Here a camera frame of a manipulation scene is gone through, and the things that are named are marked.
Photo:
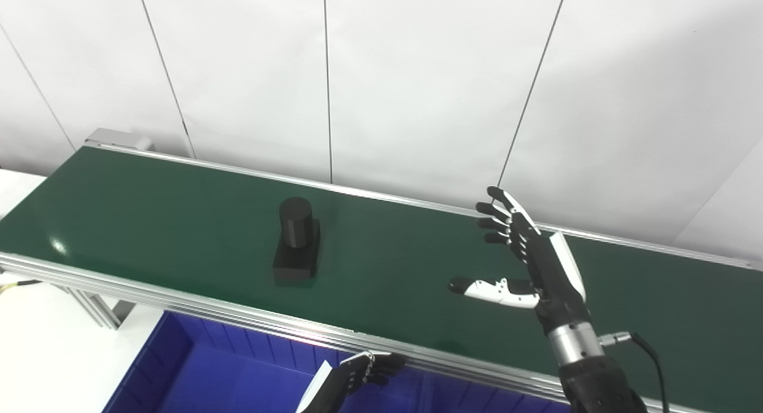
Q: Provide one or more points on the aluminium conveyor leg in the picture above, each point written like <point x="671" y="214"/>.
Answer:
<point x="89" y="306"/>

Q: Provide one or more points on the black cylinder block part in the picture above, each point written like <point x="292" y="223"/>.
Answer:
<point x="296" y="246"/>

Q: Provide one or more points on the blue plastic bin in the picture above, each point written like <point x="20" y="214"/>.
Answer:
<point x="477" y="398"/>
<point x="238" y="377"/>

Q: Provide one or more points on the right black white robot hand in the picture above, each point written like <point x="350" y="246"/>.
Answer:
<point x="551" y="276"/>

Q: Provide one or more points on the green conveyor belt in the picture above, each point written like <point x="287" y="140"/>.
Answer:
<point x="179" y="303"/>
<point x="179" y="222"/>

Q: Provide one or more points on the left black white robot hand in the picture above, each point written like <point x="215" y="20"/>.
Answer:
<point x="343" y="377"/>

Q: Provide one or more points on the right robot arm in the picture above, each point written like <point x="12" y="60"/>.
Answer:
<point x="587" y="371"/>

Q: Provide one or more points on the grey conveyor end housing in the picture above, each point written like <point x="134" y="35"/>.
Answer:
<point x="119" y="140"/>

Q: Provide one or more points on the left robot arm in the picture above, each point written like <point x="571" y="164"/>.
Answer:
<point x="316" y="408"/>

